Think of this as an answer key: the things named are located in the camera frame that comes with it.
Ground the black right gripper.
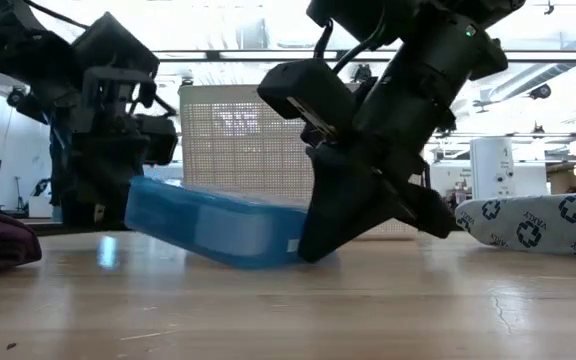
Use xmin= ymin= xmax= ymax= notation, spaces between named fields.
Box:
xmin=296 ymin=14 xmax=510 ymax=265

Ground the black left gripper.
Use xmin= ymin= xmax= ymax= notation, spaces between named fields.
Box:
xmin=50 ymin=67 xmax=180 ymax=232

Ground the blue first aid kit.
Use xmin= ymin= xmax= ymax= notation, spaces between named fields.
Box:
xmin=124 ymin=174 xmax=319 ymax=270

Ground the white printed gauze pack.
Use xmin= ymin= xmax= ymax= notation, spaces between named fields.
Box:
xmin=455 ymin=192 xmax=576 ymax=261

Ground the white perforated plastic basket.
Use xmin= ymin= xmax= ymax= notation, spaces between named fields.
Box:
xmin=177 ymin=83 xmax=419 ymax=236

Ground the white tower appliance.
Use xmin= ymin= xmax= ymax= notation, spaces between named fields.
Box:
xmin=469 ymin=136 xmax=517 ymax=200

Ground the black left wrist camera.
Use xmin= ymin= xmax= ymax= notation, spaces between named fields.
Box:
xmin=71 ymin=12 xmax=162 ymax=81

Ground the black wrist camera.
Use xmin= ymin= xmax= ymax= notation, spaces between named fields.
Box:
xmin=71 ymin=12 xmax=162 ymax=81
xmin=256 ymin=58 xmax=358 ymax=144

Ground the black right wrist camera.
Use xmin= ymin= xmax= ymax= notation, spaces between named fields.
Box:
xmin=256 ymin=58 xmax=358 ymax=144

